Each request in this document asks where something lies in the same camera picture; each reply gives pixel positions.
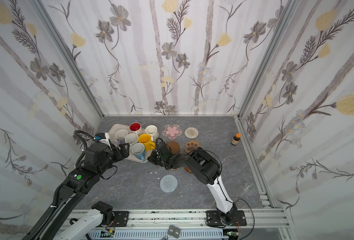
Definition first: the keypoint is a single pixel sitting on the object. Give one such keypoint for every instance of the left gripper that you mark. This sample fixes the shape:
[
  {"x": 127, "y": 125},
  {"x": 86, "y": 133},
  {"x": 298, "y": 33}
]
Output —
[{"x": 121, "y": 151}]

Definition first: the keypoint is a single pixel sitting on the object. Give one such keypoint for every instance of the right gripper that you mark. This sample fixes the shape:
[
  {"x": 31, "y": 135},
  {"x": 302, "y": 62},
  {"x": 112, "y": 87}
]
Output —
[{"x": 161, "y": 154}]

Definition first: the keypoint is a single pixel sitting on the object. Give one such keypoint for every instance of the blue mug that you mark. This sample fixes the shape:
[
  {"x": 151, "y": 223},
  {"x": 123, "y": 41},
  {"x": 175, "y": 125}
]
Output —
[{"x": 139, "y": 151}]

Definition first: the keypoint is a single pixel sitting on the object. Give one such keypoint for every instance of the yellow mug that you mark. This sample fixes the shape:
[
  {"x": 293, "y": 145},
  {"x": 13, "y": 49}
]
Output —
[{"x": 146, "y": 140}]

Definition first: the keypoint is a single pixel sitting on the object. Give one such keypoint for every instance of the brown round wooden coaster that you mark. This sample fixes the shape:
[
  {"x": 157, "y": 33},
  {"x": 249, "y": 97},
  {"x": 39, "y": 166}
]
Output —
[{"x": 174, "y": 147}]

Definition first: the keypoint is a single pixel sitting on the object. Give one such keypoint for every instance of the grey blue round coaster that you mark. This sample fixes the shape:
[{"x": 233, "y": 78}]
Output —
[{"x": 168, "y": 183}]

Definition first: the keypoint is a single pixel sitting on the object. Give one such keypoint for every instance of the pink cherry blossom coaster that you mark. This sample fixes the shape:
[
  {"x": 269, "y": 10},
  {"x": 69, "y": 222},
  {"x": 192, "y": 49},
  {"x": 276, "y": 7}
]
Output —
[{"x": 172, "y": 131}]

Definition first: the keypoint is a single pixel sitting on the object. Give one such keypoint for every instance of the brown paw print coaster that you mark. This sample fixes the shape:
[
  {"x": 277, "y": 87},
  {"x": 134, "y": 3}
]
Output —
[{"x": 191, "y": 146}]

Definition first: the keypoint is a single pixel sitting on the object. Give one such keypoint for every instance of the white braided round coaster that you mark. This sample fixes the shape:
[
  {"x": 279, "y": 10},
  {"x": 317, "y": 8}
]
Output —
[{"x": 191, "y": 133}]

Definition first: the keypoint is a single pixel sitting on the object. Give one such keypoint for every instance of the dark brown glossy round coaster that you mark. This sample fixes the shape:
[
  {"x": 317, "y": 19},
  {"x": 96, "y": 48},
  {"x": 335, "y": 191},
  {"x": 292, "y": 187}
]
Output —
[{"x": 187, "y": 169}]

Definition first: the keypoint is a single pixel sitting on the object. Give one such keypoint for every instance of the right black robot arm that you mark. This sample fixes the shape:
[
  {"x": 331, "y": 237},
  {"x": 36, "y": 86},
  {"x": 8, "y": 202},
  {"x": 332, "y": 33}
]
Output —
[{"x": 207, "y": 168}]

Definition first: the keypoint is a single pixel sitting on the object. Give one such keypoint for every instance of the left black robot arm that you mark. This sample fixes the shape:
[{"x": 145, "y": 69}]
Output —
[{"x": 68, "y": 194}]

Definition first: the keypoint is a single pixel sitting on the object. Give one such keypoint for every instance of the lavender mug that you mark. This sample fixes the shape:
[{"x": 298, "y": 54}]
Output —
[{"x": 121, "y": 135}]

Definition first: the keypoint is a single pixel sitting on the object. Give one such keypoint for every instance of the red interior white mug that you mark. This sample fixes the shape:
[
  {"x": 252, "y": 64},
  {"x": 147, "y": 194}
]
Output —
[{"x": 136, "y": 128}]

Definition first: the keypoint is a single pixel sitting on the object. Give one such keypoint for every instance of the small brown bottle orange cap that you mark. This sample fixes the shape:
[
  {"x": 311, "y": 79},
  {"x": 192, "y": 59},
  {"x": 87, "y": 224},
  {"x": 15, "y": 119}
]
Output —
[{"x": 236, "y": 139}]

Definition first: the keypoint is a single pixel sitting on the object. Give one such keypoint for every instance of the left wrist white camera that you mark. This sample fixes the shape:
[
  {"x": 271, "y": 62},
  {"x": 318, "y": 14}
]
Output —
[{"x": 103, "y": 138}]

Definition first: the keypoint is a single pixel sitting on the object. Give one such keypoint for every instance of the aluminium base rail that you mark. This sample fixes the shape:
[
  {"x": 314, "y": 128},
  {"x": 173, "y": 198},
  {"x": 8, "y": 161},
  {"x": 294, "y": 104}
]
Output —
[{"x": 247, "y": 224}]

